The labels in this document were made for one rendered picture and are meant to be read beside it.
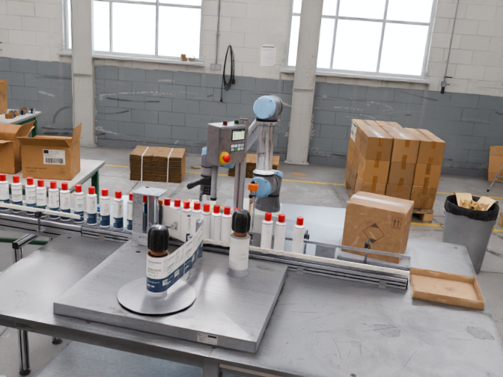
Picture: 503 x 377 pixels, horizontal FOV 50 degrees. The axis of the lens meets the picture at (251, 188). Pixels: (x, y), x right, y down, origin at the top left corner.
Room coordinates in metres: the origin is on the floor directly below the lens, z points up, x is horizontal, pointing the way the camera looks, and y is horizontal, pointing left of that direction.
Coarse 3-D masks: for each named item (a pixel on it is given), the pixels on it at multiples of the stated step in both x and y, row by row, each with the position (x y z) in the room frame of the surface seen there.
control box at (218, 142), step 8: (208, 128) 2.58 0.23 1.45; (216, 128) 2.53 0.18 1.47; (224, 128) 2.53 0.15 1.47; (232, 128) 2.56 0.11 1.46; (240, 128) 2.60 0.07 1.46; (208, 136) 2.58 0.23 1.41; (216, 136) 2.53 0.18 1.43; (224, 136) 2.53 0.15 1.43; (208, 144) 2.57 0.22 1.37; (216, 144) 2.53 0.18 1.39; (224, 144) 2.53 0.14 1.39; (208, 152) 2.57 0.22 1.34; (216, 152) 2.52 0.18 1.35; (224, 152) 2.53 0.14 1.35; (232, 152) 2.57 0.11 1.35; (240, 152) 2.61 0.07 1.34; (208, 160) 2.57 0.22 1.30; (216, 160) 2.52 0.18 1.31; (232, 160) 2.57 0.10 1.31; (240, 160) 2.61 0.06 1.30
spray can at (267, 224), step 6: (270, 216) 2.46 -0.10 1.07; (264, 222) 2.45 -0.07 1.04; (270, 222) 2.45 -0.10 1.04; (264, 228) 2.45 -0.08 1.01; (270, 228) 2.45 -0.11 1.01; (264, 234) 2.45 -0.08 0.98; (270, 234) 2.45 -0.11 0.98; (264, 240) 2.44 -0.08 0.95; (270, 240) 2.45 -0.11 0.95; (264, 246) 2.44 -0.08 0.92; (270, 246) 2.46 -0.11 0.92
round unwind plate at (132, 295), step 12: (132, 288) 1.98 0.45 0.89; (144, 288) 1.99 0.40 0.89; (180, 288) 2.01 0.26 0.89; (192, 288) 2.02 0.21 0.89; (120, 300) 1.88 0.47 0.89; (132, 300) 1.88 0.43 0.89; (144, 300) 1.89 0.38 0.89; (156, 300) 1.90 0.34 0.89; (168, 300) 1.90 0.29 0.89; (180, 300) 1.91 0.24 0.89; (192, 300) 1.92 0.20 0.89; (144, 312) 1.80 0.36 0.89; (156, 312) 1.81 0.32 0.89; (168, 312) 1.81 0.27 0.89
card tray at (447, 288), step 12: (420, 276) 2.43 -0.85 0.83; (432, 276) 2.43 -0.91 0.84; (444, 276) 2.41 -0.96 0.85; (456, 276) 2.40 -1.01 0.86; (468, 276) 2.39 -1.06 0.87; (420, 288) 2.29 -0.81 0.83; (432, 288) 2.30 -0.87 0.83; (444, 288) 2.31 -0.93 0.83; (456, 288) 2.32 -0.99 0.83; (468, 288) 2.33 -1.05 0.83; (432, 300) 2.18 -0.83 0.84; (444, 300) 2.17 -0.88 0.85; (456, 300) 2.16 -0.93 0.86; (468, 300) 2.15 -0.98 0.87; (480, 300) 2.20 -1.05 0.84
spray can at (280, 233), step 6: (282, 216) 2.44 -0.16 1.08; (276, 222) 2.46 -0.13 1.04; (282, 222) 2.45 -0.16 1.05; (276, 228) 2.45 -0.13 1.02; (282, 228) 2.44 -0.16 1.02; (276, 234) 2.44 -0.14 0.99; (282, 234) 2.44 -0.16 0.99; (276, 240) 2.44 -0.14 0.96; (282, 240) 2.44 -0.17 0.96; (276, 246) 2.44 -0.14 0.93; (282, 246) 2.44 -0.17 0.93
